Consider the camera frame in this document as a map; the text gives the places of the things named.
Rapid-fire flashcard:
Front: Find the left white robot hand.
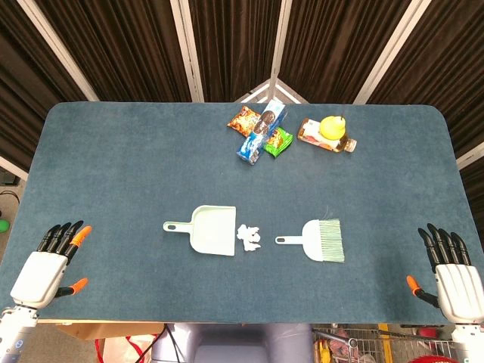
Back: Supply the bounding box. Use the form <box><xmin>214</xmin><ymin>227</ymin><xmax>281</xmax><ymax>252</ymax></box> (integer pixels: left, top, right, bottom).
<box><xmin>10</xmin><ymin>220</ymin><xmax>93</xmax><ymax>310</ymax></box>

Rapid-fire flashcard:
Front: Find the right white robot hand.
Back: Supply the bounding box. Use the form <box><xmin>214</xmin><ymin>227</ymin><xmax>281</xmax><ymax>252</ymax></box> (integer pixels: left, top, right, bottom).
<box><xmin>406</xmin><ymin>222</ymin><xmax>484</xmax><ymax>325</ymax></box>

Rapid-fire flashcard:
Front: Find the mint green hand brush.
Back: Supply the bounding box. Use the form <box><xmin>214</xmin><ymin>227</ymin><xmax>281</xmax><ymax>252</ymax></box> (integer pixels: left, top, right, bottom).
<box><xmin>275</xmin><ymin>218</ymin><xmax>346</xmax><ymax>263</ymax></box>

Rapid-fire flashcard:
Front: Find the mint green plastic dustpan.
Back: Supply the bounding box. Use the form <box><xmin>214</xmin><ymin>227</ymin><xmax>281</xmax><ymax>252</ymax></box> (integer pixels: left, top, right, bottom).
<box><xmin>163</xmin><ymin>205</ymin><xmax>237</xmax><ymax>257</ymax></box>

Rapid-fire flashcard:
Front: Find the brown cardboard box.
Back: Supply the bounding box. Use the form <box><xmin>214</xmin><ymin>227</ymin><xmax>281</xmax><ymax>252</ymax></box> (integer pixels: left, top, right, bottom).
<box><xmin>37</xmin><ymin>319</ymin><xmax>167</xmax><ymax>340</ymax></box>

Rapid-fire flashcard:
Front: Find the red and white plastic bag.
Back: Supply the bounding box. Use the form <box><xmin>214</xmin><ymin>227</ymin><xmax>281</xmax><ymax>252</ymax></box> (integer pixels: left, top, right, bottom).
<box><xmin>94</xmin><ymin>332</ymin><xmax>158</xmax><ymax>363</ymax></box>

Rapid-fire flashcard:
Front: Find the blue felt table mat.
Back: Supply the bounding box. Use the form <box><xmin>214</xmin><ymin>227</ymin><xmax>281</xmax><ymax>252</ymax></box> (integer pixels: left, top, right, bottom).
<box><xmin>0</xmin><ymin>101</ymin><xmax>484</xmax><ymax>325</ymax></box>

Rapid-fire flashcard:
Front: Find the yellow pear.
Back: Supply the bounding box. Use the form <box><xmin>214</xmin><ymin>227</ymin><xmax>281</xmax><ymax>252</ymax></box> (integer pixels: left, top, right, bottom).
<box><xmin>319</xmin><ymin>114</ymin><xmax>348</xmax><ymax>141</ymax></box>

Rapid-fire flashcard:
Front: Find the grey robot torso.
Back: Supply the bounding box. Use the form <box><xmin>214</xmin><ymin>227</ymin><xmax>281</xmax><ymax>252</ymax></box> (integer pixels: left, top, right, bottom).
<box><xmin>150</xmin><ymin>323</ymin><xmax>315</xmax><ymax>363</ymax></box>

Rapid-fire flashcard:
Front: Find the amber tea bottle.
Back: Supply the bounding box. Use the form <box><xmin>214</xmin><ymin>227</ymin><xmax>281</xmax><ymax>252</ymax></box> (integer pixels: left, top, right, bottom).
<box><xmin>296</xmin><ymin>117</ymin><xmax>358</xmax><ymax>154</ymax></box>

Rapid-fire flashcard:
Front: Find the green snack bag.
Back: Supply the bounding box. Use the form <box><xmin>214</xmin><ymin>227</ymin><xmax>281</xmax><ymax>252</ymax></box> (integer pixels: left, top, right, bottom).
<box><xmin>263</xmin><ymin>126</ymin><xmax>295</xmax><ymax>159</ymax></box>

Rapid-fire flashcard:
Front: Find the blue cookie box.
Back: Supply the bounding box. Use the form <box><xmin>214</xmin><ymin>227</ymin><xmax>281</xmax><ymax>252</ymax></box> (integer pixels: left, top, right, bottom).
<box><xmin>236</xmin><ymin>101</ymin><xmax>287</xmax><ymax>166</ymax></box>

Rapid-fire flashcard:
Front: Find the orange snack bag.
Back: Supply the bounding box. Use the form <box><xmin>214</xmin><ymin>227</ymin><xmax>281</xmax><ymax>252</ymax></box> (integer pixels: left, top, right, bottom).
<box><xmin>227</xmin><ymin>105</ymin><xmax>262</xmax><ymax>138</ymax></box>

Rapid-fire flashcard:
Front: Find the metal wire cart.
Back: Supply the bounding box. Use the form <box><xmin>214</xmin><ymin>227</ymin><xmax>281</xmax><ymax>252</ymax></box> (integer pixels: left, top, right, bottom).
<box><xmin>312</xmin><ymin>324</ymin><xmax>458</xmax><ymax>363</ymax></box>

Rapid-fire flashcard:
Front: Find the white frame post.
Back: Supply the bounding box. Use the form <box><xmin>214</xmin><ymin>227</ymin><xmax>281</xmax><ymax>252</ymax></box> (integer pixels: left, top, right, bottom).
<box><xmin>0</xmin><ymin>155</ymin><xmax>29</xmax><ymax>182</ymax></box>
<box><xmin>17</xmin><ymin>0</ymin><xmax>100</xmax><ymax>102</ymax></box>
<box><xmin>456</xmin><ymin>141</ymin><xmax>484</xmax><ymax>170</ymax></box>
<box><xmin>353</xmin><ymin>0</ymin><xmax>434</xmax><ymax>105</ymax></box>
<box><xmin>169</xmin><ymin>0</ymin><xmax>205</xmax><ymax>103</ymax></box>
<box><xmin>268</xmin><ymin>0</ymin><xmax>294</xmax><ymax>103</ymax></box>

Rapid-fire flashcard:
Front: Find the black torso cable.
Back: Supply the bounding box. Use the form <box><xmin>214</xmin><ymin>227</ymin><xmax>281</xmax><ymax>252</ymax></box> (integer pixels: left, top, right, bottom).
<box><xmin>160</xmin><ymin>323</ymin><xmax>179</xmax><ymax>363</ymax></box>

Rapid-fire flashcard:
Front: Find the white frame base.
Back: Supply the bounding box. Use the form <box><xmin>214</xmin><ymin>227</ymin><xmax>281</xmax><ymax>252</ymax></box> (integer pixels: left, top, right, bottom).
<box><xmin>234</xmin><ymin>78</ymin><xmax>311</xmax><ymax>105</ymax></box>

